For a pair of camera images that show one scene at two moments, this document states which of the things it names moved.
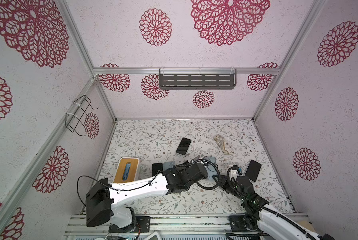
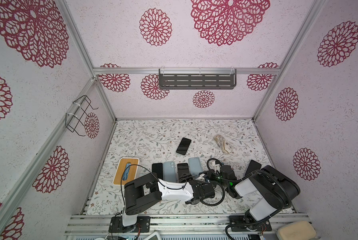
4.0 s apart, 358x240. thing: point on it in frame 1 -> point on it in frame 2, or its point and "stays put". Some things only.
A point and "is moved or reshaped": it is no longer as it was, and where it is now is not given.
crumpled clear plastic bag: x=220 y=141 stays put
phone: x=196 y=158 is moved or reshaped
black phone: x=253 y=170 stays put
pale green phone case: x=210 y=165 is moved or reshaped
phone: x=156 y=167 stays put
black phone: x=183 y=146 stays put
